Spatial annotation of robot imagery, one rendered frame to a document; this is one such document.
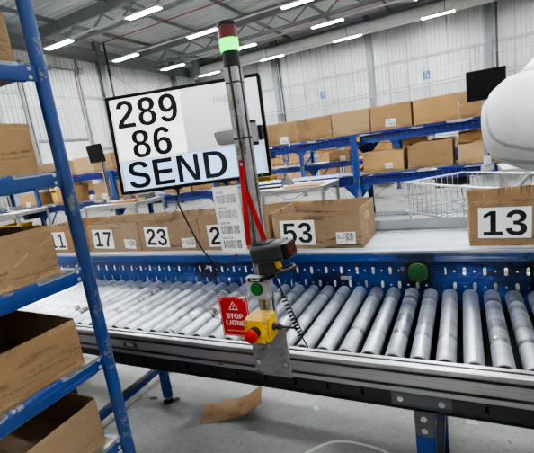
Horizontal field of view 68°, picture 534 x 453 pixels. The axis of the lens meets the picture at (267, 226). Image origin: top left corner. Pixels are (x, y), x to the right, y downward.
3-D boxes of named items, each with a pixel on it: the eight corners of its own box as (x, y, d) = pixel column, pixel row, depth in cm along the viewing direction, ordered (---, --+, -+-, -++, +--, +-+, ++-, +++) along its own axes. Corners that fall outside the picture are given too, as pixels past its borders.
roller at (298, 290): (253, 348, 124) (245, 358, 126) (308, 288, 169) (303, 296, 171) (241, 337, 125) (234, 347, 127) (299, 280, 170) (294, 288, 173)
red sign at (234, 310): (223, 334, 122) (217, 296, 120) (225, 333, 123) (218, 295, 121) (270, 339, 115) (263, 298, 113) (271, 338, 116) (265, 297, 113)
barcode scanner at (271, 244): (295, 279, 101) (284, 240, 100) (255, 284, 107) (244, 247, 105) (304, 270, 107) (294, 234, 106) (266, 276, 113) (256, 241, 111)
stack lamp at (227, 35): (217, 52, 102) (213, 28, 101) (226, 55, 107) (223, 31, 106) (233, 48, 100) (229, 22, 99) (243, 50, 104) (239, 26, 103)
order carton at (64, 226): (48, 253, 248) (41, 227, 245) (86, 242, 274) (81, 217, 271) (93, 253, 231) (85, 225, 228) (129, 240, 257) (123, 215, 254)
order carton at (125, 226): (92, 253, 231) (85, 225, 228) (129, 240, 257) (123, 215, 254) (142, 253, 213) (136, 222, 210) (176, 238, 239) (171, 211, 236)
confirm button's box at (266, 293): (247, 300, 113) (244, 277, 112) (252, 296, 116) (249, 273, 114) (269, 301, 110) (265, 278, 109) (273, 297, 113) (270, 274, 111)
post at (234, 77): (255, 374, 121) (207, 71, 104) (262, 365, 125) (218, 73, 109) (291, 378, 115) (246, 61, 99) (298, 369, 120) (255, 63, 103)
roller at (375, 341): (363, 350, 108) (380, 360, 106) (392, 282, 153) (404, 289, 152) (355, 362, 110) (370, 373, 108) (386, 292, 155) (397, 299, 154)
